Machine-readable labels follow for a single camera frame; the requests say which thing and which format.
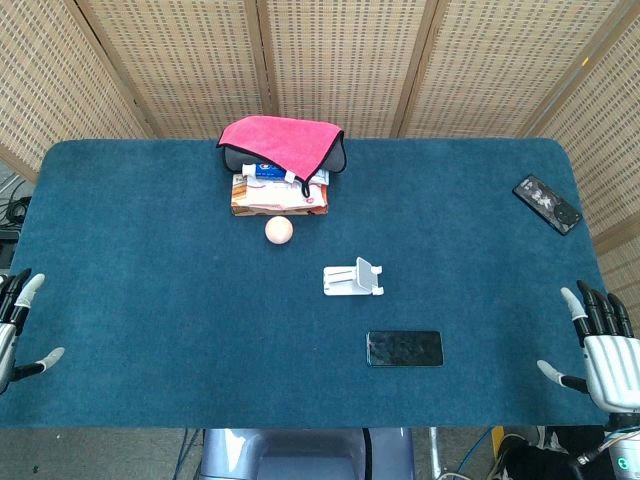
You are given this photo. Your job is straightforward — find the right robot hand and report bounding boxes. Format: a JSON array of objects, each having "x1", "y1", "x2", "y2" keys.
[{"x1": 537, "y1": 279, "x2": 640, "y2": 414}]

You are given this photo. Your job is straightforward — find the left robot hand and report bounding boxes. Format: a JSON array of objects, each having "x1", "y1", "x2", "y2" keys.
[{"x1": 0, "y1": 268, "x2": 66, "y2": 396}]

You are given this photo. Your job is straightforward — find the black smartphone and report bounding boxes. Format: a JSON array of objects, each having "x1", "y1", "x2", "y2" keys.
[{"x1": 365, "y1": 329, "x2": 445, "y2": 369}]

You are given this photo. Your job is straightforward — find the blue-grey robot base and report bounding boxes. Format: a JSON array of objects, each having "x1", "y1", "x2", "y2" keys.
[{"x1": 199, "y1": 428, "x2": 416, "y2": 480}]

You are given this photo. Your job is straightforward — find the white folding phone stand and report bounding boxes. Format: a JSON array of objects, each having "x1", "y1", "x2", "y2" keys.
[{"x1": 322, "y1": 256, "x2": 385, "y2": 298}]

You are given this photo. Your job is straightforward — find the yellow floor strip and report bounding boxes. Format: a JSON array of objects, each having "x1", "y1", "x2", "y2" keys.
[{"x1": 491, "y1": 426, "x2": 506, "y2": 480}]

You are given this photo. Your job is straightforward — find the black patterned remote control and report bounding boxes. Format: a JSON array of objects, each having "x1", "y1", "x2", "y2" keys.
[{"x1": 512, "y1": 174, "x2": 584, "y2": 236}]

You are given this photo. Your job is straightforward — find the blue table mat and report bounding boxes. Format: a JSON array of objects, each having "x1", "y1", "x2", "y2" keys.
[{"x1": 0, "y1": 138, "x2": 624, "y2": 430}]

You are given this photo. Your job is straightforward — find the peach ball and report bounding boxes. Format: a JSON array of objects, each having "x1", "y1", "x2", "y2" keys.
[{"x1": 264, "y1": 216, "x2": 294, "y2": 246}]

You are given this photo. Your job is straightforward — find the pink white wet wipes pack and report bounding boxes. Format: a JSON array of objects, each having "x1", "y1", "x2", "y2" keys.
[{"x1": 239, "y1": 175, "x2": 330, "y2": 210}]

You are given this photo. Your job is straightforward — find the white blue toothpaste tube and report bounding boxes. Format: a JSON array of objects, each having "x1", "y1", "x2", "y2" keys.
[{"x1": 241, "y1": 162, "x2": 297, "y2": 183}]

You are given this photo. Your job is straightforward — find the pink cloth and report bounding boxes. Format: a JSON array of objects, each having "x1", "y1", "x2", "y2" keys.
[{"x1": 216, "y1": 115, "x2": 345, "y2": 181}]

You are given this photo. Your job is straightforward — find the woven bamboo folding screen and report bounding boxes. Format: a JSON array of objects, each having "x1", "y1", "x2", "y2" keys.
[{"x1": 0, "y1": 0, "x2": 640, "y2": 321}]

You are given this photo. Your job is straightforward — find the black cable bundle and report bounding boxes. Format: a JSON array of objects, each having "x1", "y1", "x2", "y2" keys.
[{"x1": 0, "y1": 179, "x2": 32, "y2": 266}]

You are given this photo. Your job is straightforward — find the blue floor cable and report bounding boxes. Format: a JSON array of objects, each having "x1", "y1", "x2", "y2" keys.
[
  {"x1": 458, "y1": 428, "x2": 501, "y2": 472},
  {"x1": 177, "y1": 428, "x2": 202, "y2": 480}
]

